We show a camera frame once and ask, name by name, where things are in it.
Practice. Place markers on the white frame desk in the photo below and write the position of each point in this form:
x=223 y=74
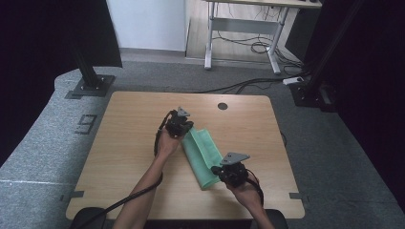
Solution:
x=242 y=25

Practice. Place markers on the black chair armrest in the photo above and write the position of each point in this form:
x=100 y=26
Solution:
x=275 y=218
x=87 y=218

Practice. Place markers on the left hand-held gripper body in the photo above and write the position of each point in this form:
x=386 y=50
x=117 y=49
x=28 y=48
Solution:
x=176 y=125

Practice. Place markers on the black curtain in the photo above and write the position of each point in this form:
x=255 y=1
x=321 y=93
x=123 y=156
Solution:
x=375 y=79
x=38 y=47

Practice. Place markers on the grey floor mat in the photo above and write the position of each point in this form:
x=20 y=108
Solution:
x=31 y=159

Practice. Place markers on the black metal stand with base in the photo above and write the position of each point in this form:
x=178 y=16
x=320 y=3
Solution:
x=90 y=81
x=313 y=92

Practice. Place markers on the white power strip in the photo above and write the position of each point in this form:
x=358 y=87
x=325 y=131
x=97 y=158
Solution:
x=293 y=80

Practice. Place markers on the green cloth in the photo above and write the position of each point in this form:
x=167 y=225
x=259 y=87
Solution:
x=202 y=152

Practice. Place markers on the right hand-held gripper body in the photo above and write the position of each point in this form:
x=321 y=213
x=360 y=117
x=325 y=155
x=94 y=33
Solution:
x=235 y=175

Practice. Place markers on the person's right hand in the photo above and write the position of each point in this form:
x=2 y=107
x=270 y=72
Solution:
x=248 y=194

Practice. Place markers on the black cabinet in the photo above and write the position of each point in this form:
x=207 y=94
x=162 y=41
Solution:
x=299 y=35

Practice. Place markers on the person's left hand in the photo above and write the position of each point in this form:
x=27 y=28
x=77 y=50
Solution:
x=167 y=144

